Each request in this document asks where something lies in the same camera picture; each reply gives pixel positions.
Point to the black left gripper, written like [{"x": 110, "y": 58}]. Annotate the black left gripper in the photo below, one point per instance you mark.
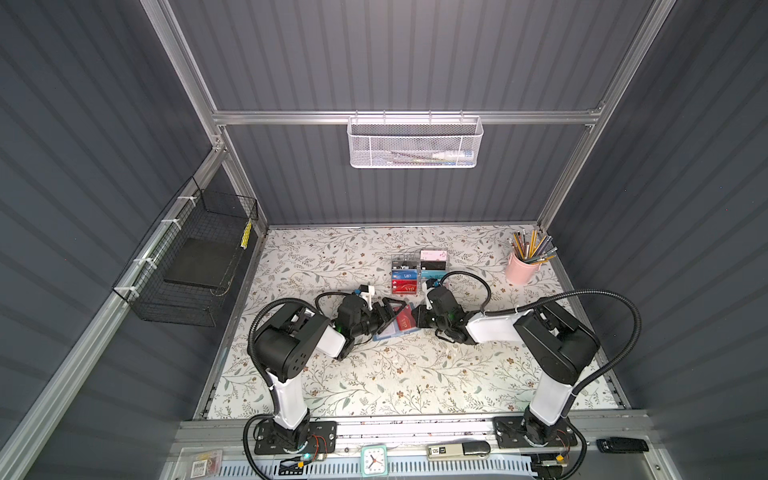
[{"x": 390, "y": 314}]

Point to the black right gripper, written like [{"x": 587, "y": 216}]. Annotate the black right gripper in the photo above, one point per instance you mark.
[{"x": 420, "y": 311}]

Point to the blue leather card holder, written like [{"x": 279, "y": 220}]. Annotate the blue leather card holder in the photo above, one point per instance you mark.
[{"x": 391, "y": 331}]

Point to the clear acrylic card display stand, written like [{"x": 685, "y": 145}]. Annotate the clear acrylic card display stand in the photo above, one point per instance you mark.
[{"x": 412, "y": 255}]

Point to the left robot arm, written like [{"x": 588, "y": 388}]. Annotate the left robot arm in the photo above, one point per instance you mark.
[{"x": 287, "y": 332}]

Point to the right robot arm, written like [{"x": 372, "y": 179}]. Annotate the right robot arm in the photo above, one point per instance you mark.
[{"x": 560, "y": 343}]

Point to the red VIP card in stand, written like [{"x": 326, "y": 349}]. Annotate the red VIP card in stand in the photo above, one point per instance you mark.
[{"x": 404, "y": 287}]

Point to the teal VIP card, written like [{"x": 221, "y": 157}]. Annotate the teal VIP card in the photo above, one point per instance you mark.
[{"x": 432, "y": 274}]

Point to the blue VIP card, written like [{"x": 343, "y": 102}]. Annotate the blue VIP card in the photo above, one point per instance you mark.
[{"x": 405, "y": 275}]

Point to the black card with gold lines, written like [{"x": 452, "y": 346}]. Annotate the black card with gold lines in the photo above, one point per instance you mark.
[{"x": 433, "y": 265}]

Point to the black VIP logo card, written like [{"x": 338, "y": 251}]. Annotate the black VIP logo card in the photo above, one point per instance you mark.
[{"x": 405, "y": 264}]

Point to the pink VIP card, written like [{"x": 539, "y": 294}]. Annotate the pink VIP card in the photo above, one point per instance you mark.
[{"x": 432, "y": 255}]

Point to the pink metal pencil bucket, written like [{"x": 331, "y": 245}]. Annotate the pink metal pencil bucket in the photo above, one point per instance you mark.
[{"x": 519, "y": 273}]

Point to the grey black handheld device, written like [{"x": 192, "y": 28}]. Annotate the grey black handheld device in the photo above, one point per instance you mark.
[{"x": 458, "y": 450}]

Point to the small white desk clock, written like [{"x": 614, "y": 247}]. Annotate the small white desk clock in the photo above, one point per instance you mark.
[{"x": 374, "y": 461}]

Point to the markers in mesh basket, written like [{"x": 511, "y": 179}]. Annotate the markers in mesh basket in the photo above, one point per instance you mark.
[{"x": 448, "y": 157}]

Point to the small label packet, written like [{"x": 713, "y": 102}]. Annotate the small label packet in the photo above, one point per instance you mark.
[{"x": 206, "y": 465}]

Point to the black remote device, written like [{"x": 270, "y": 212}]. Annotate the black remote device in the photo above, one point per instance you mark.
[{"x": 622, "y": 445}]

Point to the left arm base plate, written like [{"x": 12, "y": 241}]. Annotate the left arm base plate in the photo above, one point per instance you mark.
[{"x": 310, "y": 437}]

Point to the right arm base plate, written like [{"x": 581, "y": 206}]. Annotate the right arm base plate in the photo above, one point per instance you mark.
[{"x": 523, "y": 432}]

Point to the white wire mesh basket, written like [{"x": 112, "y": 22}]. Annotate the white wire mesh basket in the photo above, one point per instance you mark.
[{"x": 371, "y": 137}]

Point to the black wire wall basket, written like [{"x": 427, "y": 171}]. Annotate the black wire wall basket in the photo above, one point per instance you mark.
[{"x": 195, "y": 261}]

